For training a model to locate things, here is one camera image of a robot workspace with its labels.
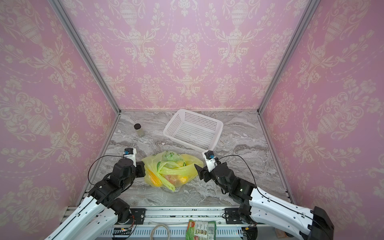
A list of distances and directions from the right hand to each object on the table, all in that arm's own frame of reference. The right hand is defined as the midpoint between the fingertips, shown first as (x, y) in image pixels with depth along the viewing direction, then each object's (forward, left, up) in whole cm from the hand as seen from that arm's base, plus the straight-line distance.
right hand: (201, 161), depth 75 cm
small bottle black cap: (+31, +41, -7) cm, 52 cm away
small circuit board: (-26, +41, -19) cm, 52 cm away
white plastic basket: (+33, +3, -17) cm, 37 cm away
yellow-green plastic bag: (-2, +16, -4) cm, 17 cm away
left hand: (+2, +29, -3) cm, 29 cm away
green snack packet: (-27, +2, -15) cm, 31 cm away
